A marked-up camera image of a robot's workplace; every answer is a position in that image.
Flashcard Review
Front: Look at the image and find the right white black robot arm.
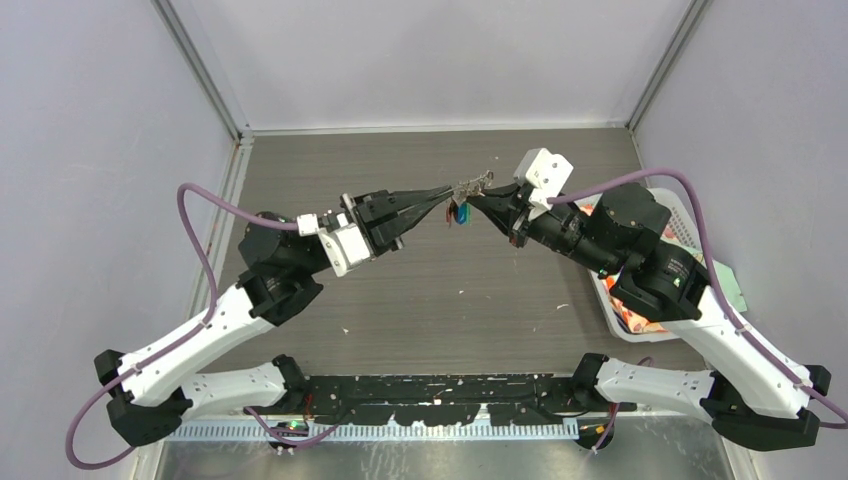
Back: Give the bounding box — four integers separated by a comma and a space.
470, 183, 831, 452

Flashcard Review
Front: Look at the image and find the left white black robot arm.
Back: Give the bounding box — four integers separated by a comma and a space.
95, 186, 453, 447

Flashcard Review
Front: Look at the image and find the orange patterned cloth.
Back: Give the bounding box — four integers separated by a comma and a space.
579, 201, 677, 335

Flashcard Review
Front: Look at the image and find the white plastic basket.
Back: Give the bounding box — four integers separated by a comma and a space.
588, 183, 709, 335

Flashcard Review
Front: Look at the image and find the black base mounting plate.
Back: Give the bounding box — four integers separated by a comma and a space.
266, 352, 637, 427

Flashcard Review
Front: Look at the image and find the green patterned cloth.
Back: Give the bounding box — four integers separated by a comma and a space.
712, 260, 748, 313

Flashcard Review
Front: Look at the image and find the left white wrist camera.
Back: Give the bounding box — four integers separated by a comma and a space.
296, 211, 374, 277

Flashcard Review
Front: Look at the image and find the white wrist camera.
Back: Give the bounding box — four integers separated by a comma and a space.
296, 211, 374, 277
513, 148, 574, 221

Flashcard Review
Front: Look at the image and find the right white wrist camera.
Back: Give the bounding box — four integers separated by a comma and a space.
513, 148, 574, 221

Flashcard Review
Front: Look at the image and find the white slotted cable duct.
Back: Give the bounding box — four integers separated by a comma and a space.
166, 418, 579, 442

